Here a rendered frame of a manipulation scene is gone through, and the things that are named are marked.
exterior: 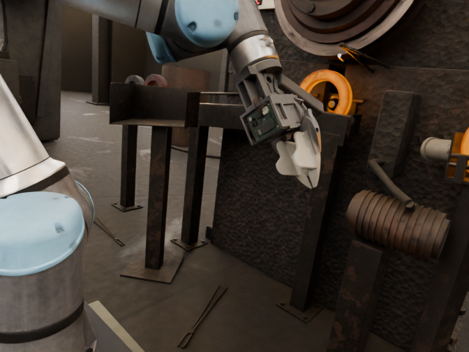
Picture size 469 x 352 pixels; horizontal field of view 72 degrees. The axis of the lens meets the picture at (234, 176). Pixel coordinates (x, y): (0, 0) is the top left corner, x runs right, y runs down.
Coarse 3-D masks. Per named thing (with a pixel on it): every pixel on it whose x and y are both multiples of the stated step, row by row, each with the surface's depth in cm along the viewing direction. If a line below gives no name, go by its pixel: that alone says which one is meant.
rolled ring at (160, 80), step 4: (148, 76) 163; (152, 76) 161; (156, 76) 159; (160, 76) 159; (148, 80) 163; (152, 80) 161; (156, 80) 159; (160, 80) 157; (164, 80) 158; (144, 84) 166; (148, 84) 164; (152, 84) 166; (160, 84) 158; (164, 84) 157
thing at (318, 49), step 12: (276, 0) 109; (408, 0) 84; (276, 12) 109; (396, 12) 86; (408, 12) 88; (288, 24) 107; (384, 24) 89; (396, 24) 90; (288, 36) 108; (300, 36) 105; (360, 36) 93; (372, 36) 91; (384, 36) 93; (300, 48) 106; (312, 48) 103; (324, 48) 100; (336, 48) 98; (360, 48) 93
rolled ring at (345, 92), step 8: (320, 72) 104; (328, 72) 102; (336, 72) 102; (304, 80) 108; (312, 80) 106; (320, 80) 105; (328, 80) 103; (336, 80) 101; (344, 80) 100; (304, 88) 108; (312, 88) 110; (336, 88) 102; (344, 88) 100; (344, 96) 100; (344, 104) 101; (336, 112) 102; (344, 112) 101
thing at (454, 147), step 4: (452, 136) 73; (456, 136) 73; (460, 136) 73; (452, 140) 73; (456, 140) 73; (460, 140) 73; (452, 144) 73; (456, 144) 73; (460, 144) 73; (452, 148) 73; (456, 148) 73; (460, 148) 73; (452, 152) 73; (456, 152) 73; (460, 152) 74; (448, 156) 74; (448, 160) 74; (452, 160) 74; (456, 160) 74; (448, 164) 74; (448, 168) 74; (452, 168) 74; (448, 172) 74; (452, 172) 74; (444, 176) 75; (448, 176) 74; (452, 176) 74; (468, 176) 76
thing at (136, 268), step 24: (120, 96) 116; (144, 96) 127; (168, 96) 126; (192, 96) 113; (120, 120) 118; (144, 120) 123; (168, 120) 126; (192, 120) 118; (168, 144) 120; (168, 168) 125; (144, 264) 132; (168, 264) 137
